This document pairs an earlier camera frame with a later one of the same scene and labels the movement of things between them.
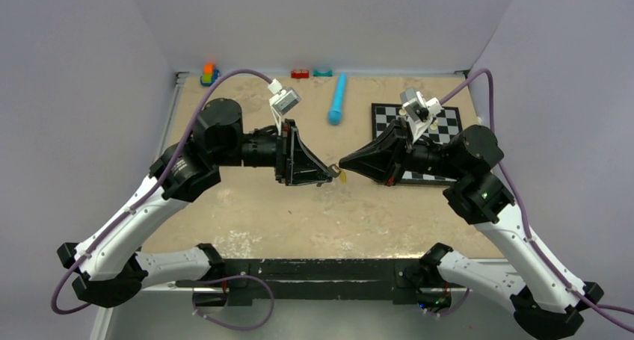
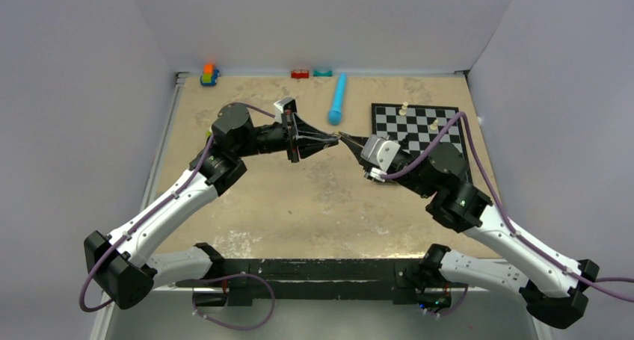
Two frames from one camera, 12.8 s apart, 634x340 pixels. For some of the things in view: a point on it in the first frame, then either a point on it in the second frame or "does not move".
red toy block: [300, 74] does not move
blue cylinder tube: [335, 114] does not move
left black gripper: [295, 164] -> [301, 132]
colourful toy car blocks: [209, 75] does not move
